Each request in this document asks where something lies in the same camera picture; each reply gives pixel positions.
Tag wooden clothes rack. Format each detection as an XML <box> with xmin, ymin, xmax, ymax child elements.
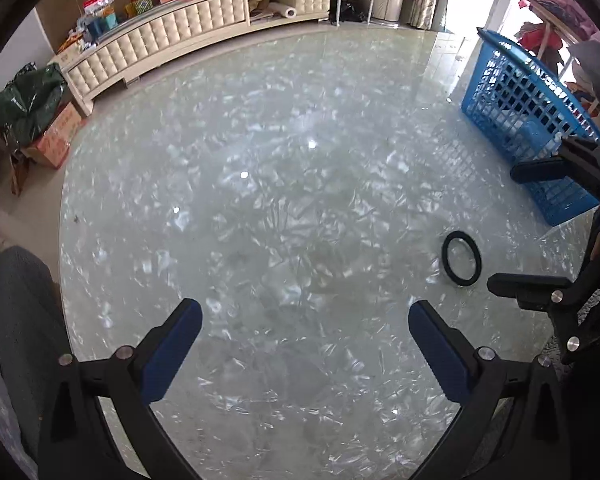
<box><xmin>502</xmin><ymin>0</ymin><xmax>600</xmax><ymax>66</ymax></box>

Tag red packets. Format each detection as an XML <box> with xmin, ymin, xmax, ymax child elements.
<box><xmin>82</xmin><ymin>0</ymin><xmax>119</xmax><ymax>19</ymax></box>

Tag black ring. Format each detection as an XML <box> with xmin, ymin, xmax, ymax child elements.
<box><xmin>441</xmin><ymin>231</ymin><xmax>482</xmax><ymax>288</ymax></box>

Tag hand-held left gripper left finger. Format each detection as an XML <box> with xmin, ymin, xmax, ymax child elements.
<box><xmin>37</xmin><ymin>298</ymin><xmax>203</xmax><ymax>480</ymax></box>

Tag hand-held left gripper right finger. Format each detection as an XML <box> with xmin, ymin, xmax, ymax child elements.
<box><xmin>408</xmin><ymin>300</ymin><xmax>573</xmax><ymax>480</ymax></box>

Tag green bag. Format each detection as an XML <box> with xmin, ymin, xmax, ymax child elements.
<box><xmin>0</xmin><ymin>62</ymin><xmax>69</xmax><ymax>147</ymax></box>

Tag cardboard box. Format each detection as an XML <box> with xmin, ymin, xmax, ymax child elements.
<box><xmin>22</xmin><ymin>102</ymin><xmax>84</xmax><ymax>169</ymax></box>

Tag grey chair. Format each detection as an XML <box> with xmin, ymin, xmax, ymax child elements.
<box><xmin>0</xmin><ymin>246</ymin><xmax>77</xmax><ymax>461</ymax></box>

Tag black bag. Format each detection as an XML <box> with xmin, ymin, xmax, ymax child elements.
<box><xmin>337</xmin><ymin>2</ymin><xmax>369</xmax><ymax>24</ymax></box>

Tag cream tufted cabinet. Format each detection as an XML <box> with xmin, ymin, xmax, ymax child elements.
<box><xmin>60</xmin><ymin>0</ymin><xmax>333</xmax><ymax>116</ymax></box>

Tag blue plastic basket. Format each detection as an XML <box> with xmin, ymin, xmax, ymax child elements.
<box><xmin>461</xmin><ymin>29</ymin><xmax>600</xmax><ymax>227</ymax></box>

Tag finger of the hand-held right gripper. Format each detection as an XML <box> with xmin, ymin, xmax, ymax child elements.
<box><xmin>487</xmin><ymin>200</ymin><xmax>600</xmax><ymax>366</ymax></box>
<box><xmin>510</xmin><ymin>135</ymin><xmax>600</xmax><ymax>196</ymax></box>

